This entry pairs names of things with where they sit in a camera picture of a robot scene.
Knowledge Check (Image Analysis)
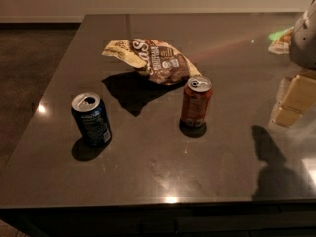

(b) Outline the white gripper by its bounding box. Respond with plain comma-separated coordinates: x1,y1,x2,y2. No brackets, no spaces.
271,0,316,127

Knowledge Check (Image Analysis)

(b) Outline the blue pepsi can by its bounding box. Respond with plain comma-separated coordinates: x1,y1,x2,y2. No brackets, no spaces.
71,92,112,146

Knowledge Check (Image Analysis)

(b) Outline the red soda can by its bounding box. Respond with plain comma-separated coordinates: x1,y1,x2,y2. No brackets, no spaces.
180,76,213,128

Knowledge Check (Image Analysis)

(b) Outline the snack bag at table edge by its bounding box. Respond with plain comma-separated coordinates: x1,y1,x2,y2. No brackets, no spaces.
268,27,293,55

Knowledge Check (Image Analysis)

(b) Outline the brown and cream chip bag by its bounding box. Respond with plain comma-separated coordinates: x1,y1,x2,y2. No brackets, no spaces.
102,39,201,85

